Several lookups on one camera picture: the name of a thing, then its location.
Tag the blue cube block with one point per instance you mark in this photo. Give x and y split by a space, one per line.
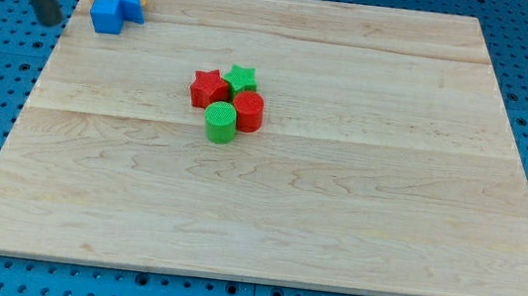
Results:
107 16

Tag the wooden board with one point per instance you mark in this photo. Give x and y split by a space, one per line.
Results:
385 164

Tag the green star block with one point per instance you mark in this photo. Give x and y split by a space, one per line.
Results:
240 79

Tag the red star block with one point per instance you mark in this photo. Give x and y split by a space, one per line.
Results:
208 87

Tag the green cylinder block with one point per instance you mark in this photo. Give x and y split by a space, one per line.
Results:
220 122

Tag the blue angular block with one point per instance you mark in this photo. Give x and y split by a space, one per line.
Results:
132 10

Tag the red cylinder block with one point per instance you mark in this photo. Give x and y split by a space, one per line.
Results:
249 108

